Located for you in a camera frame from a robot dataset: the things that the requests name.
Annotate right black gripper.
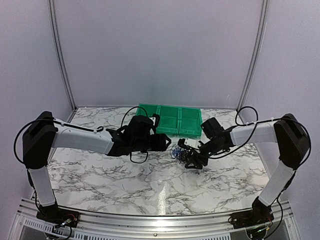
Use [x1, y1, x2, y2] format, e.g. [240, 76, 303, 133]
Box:
[185, 137, 224, 170]

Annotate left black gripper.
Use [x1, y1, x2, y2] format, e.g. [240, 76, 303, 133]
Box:
[132, 133, 172, 153]

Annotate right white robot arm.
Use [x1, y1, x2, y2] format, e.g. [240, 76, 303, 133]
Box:
[178, 113, 312, 224]

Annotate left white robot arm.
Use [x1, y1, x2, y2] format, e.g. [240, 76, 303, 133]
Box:
[13, 111, 172, 223]

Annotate middle green storage bin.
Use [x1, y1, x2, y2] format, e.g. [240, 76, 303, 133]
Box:
[156, 105, 181, 135]

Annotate left green storage bin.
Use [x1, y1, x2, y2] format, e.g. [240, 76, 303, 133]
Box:
[135, 103, 160, 118]

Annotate black wire tangle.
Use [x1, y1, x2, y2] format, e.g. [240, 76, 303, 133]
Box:
[174, 147, 197, 163]

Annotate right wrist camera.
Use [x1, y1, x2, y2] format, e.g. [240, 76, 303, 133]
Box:
[177, 138, 201, 150]

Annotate front aluminium rail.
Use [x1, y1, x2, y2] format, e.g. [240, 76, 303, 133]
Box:
[8, 198, 301, 240]

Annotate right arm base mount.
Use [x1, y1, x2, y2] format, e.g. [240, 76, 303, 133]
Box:
[228, 210, 274, 229]

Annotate right aluminium frame post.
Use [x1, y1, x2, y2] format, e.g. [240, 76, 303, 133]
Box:
[236, 0, 270, 111]

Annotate aluminium frame post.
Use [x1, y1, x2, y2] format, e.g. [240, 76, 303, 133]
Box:
[47, 0, 77, 111]
[236, 0, 270, 111]

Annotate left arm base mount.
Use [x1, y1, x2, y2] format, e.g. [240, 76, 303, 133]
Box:
[36, 205, 80, 228]

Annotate left aluminium frame post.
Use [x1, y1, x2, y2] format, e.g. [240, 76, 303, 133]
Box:
[47, 0, 77, 111]

